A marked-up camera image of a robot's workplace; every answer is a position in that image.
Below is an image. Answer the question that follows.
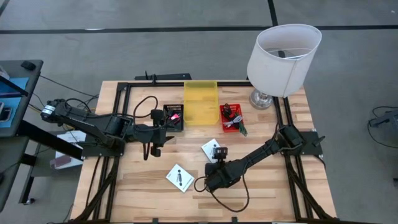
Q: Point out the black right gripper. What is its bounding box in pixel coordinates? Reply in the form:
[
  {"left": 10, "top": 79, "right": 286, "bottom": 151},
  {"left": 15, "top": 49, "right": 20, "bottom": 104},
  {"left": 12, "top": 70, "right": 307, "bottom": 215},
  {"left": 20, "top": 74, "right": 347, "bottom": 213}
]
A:
[{"left": 204, "top": 159, "right": 248, "bottom": 192}]

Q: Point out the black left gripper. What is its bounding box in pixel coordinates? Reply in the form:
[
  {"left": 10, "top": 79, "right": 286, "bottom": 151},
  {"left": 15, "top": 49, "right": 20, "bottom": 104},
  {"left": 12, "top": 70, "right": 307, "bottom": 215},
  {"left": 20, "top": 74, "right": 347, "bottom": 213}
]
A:
[{"left": 133, "top": 115, "right": 175, "bottom": 157}]

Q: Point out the white green acer box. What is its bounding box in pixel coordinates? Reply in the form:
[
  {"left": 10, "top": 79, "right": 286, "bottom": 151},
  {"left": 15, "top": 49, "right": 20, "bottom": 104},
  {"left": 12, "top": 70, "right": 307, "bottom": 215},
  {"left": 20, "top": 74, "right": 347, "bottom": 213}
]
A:
[
  {"left": 165, "top": 163, "right": 196, "bottom": 194},
  {"left": 200, "top": 138, "right": 222, "bottom": 164}
]

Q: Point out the yellow translucent plastic bin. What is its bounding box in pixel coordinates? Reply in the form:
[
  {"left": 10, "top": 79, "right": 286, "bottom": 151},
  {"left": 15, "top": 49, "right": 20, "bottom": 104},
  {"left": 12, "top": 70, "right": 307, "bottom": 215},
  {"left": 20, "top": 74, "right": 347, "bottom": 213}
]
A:
[{"left": 183, "top": 80, "right": 220, "bottom": 126}]

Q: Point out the white USB cable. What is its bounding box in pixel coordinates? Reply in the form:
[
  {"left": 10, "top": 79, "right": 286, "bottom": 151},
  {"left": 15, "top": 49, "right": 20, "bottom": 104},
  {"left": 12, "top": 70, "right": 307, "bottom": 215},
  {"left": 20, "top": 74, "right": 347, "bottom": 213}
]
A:
[{"left": 222, "top": 114, "right": 243, "bottom": 128}]

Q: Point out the black cable bundle red strap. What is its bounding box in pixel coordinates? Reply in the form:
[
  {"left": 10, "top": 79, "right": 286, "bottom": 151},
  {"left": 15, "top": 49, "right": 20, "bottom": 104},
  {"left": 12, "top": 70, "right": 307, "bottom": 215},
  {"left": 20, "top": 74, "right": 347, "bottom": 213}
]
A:
[{"left": 222, "top": 103, "right": 237, "bottom": 121}]

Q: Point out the black slotted plastic basket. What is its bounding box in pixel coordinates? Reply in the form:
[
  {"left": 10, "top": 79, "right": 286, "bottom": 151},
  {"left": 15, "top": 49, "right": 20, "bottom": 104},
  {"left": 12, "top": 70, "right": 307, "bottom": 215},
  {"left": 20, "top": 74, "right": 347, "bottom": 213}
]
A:
[{"left": 162, "top": 103, "right": 185, "bottom": 133}]

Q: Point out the black flat device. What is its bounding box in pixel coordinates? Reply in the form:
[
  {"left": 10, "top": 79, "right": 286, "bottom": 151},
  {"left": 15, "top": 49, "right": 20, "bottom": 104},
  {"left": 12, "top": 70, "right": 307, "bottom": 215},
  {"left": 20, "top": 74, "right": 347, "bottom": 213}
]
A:
[{"left": 134, "top": 70, "right": 193, "bottom": 82}]

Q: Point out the red slotted plastic basket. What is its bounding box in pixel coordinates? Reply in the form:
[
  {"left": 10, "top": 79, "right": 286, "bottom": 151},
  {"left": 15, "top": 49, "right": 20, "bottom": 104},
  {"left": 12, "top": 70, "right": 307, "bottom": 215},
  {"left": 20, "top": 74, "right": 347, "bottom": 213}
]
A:
[{"left": 219, "top": 103, "right": 244, "bottom": 134}]

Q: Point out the white paper stack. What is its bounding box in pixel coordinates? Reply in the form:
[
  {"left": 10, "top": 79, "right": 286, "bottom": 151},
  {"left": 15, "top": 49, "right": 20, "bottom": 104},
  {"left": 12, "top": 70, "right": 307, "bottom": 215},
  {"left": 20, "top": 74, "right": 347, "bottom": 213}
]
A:
[{"left": 49, "top": 129, "right": 88, "bottom": 170}]

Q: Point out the table lamp white shade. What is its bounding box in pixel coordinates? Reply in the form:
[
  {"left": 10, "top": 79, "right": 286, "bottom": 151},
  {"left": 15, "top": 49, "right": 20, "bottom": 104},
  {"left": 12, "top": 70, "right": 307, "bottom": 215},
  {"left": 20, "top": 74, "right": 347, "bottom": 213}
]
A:
[{"left": 246, "top": 24, "right": 323, "bottom": 111}]

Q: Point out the grey side desk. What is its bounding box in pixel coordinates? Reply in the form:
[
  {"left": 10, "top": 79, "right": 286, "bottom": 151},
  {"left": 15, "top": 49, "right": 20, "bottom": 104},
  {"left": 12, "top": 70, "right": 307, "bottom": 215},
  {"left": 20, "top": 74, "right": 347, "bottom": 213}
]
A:
[{"left": 0, "top": 58, "right": 44, "bottom": 212}]

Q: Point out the black computer mouse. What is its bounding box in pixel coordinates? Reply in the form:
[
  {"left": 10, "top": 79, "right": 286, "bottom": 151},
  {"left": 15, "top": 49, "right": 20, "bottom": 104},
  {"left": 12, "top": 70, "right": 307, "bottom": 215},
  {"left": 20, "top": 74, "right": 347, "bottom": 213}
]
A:
[{"left": 20, "top": 60, "right": 37, "bottom": 71}]

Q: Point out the blue mat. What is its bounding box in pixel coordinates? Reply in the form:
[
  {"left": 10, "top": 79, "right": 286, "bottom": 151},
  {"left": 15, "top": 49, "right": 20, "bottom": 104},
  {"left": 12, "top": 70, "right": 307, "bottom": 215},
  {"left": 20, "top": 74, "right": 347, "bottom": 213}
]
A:
[{"left": 0, "top": 77, "right": 29, "bottom": 128}]

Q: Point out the smartphone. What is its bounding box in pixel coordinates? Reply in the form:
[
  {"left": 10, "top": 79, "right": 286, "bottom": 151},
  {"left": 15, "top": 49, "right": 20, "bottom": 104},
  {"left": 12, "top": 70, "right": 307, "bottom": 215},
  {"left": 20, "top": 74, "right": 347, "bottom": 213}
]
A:
[{"left": 0, "top": 105, "right": 12, "bottom": 123}]

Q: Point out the black floor stand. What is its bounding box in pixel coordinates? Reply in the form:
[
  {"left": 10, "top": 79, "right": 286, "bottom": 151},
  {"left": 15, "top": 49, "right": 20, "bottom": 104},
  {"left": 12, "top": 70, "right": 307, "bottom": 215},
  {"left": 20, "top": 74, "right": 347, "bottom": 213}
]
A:
[{"left": 368, "top": 106, "right": 398, "bottom": 149}]

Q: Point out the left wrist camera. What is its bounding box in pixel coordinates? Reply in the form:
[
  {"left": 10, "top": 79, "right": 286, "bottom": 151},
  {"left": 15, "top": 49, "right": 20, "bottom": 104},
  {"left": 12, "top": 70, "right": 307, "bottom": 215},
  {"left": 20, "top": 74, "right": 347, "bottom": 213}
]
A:
[{"left": 150, "top": 108, "right": 165, "bottom": 125}]

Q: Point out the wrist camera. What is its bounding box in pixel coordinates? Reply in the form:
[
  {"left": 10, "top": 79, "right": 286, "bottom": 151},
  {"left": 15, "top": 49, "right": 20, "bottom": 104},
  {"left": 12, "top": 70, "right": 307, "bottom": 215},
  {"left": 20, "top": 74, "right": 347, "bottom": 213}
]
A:
[
  {"left": 212, "top": 146, "right": 229, "bottom": 161},
  {"left": 150, "top": 108, "right": 165, "bottom": 125}
]

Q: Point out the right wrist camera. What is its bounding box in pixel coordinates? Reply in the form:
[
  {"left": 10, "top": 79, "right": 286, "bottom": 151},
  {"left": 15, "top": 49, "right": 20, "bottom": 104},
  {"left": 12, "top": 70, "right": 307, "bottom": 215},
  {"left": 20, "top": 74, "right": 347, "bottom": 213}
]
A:
[{"left": 212, "top": 146, "right": 229, "bottom": 161}]

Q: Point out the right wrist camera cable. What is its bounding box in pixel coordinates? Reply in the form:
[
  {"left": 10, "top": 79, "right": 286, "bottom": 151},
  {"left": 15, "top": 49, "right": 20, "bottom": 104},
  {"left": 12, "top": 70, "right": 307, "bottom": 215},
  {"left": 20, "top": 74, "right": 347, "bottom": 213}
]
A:
[{"left": 193, "top": 174, "right": 251, "bottom": 213}]

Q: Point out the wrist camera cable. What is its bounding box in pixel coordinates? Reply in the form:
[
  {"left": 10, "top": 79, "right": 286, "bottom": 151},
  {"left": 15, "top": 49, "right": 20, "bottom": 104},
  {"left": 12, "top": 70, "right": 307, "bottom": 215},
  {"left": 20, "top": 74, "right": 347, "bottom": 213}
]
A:
[
  {"left": 193, "top": 174, "right": 251, "bottom": 213},
  {"left": 132, "top": 95, "right": 159, "bottom": 161}
]

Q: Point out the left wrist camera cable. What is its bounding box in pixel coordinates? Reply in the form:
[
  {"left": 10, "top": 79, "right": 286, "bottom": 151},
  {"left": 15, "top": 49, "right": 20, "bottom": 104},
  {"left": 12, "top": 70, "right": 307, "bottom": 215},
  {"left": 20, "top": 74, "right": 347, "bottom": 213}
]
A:
[{"left": 132, "top": 95, "right": 159, "bottom": 161}]

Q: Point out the black metal table frame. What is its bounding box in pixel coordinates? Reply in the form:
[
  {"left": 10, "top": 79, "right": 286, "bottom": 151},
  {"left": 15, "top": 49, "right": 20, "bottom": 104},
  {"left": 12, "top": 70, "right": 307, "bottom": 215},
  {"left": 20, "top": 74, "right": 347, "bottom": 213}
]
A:
[{"left": 70, "top": 80, "right": 340, "bottom": 224}]

